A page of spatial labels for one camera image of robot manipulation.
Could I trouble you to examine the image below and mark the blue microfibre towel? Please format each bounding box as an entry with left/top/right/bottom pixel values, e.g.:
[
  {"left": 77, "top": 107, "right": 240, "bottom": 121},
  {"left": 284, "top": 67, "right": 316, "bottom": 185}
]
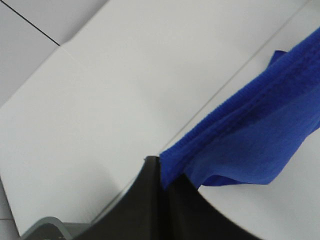
[{"left": 160, "top": 30, "right": 320, "bottom": 188}]

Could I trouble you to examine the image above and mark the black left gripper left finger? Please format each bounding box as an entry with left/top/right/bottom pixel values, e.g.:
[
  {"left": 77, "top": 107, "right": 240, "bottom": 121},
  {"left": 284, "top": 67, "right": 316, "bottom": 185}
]
[{"left": 75, "top": 156, "right": 170, "bottom": 240}]

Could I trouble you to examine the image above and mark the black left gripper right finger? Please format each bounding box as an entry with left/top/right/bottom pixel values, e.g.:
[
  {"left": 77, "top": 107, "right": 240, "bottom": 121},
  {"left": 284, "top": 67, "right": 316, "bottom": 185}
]
[{"left": 166, "top": 174, "right": 259, "bottom": 240}]

